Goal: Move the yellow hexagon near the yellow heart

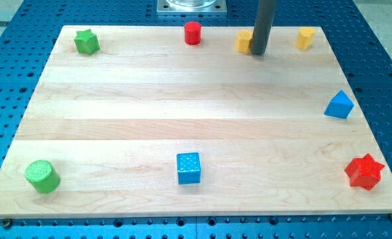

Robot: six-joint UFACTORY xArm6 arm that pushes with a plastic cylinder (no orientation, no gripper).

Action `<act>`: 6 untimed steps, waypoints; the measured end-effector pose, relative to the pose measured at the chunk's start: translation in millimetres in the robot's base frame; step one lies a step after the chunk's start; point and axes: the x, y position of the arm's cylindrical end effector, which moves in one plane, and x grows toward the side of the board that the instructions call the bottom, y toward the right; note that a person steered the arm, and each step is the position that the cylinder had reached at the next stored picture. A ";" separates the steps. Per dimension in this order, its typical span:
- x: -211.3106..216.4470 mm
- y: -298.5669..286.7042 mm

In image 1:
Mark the blue cube block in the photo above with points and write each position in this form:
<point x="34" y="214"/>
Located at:
<point x="188" y="168"/>

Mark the yellow heart block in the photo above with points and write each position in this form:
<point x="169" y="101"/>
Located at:
<point x="305" y="37"/>

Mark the blue perforated metal table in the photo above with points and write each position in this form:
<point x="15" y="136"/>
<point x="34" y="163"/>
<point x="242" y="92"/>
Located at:
<point x="360" y="33"/>

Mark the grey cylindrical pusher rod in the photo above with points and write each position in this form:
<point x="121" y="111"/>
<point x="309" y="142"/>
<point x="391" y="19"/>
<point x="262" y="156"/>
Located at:
<point x="263" y="24"/>

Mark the green star block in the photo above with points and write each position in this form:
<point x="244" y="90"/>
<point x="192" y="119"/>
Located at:
<point x="86" y="42"/>

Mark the green cylinder block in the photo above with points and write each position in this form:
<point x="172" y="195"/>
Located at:
<point x="42" y="176"/>

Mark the yellow hexagon block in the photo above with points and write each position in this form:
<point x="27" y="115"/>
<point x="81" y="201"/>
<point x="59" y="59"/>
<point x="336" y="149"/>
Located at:
<point x="243" y="41"/>

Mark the light wooden board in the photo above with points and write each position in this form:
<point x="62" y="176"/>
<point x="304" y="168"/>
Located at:
<point x="112" y="123"/>

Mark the red cylinder block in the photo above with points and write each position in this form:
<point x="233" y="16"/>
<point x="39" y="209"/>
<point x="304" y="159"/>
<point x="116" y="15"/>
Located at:
<point x="192" y="33"/>

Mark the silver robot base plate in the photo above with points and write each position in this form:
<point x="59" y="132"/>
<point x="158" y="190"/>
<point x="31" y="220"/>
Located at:
<point x="191" y="6"/>

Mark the blue triangle block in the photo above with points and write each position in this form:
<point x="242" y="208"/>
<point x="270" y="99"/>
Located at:
<point x="339" y="106"/>

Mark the red star block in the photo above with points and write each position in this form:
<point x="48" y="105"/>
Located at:
<point x="364" y="172"/>

